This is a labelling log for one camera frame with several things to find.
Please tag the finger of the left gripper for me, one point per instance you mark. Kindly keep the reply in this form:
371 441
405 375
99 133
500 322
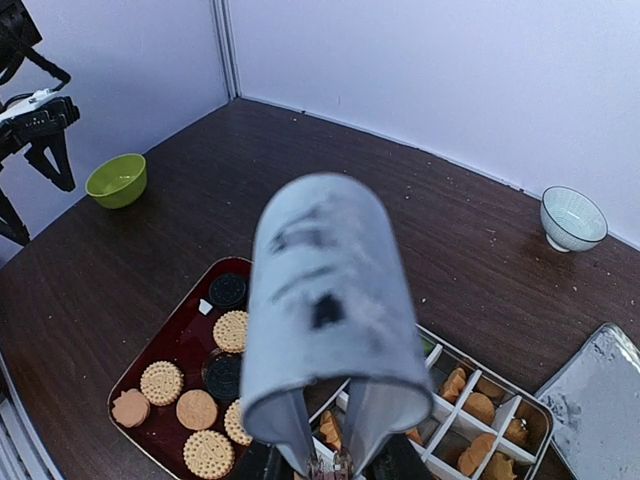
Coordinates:
48 155
12 227

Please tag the white handled metal tongs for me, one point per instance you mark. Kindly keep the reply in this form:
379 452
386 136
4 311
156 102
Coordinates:
328 298

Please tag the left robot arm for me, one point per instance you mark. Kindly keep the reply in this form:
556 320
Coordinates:
19 36

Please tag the green plastic bowl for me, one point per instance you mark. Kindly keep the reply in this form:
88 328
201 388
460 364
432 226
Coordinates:
119 182

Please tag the bottom left round cookie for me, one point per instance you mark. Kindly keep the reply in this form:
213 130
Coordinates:
131 408

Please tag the black round cookie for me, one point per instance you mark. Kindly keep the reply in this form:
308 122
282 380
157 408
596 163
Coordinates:
221 375
228 292

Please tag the dark red cookie tray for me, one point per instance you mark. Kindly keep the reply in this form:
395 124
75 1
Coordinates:
186 340

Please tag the smooth round tan cookie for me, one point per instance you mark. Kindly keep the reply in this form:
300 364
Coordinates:
196 410

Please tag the dotted round cookie right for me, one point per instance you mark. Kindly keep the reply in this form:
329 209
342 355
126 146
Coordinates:
233 425

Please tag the large round tan cookie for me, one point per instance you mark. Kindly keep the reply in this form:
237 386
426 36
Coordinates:
208 454

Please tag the white divided cookie tin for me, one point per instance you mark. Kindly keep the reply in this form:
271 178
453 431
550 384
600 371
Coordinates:
481 426

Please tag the pale blue ceramic bowl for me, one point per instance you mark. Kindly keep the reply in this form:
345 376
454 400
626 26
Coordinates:
571 221

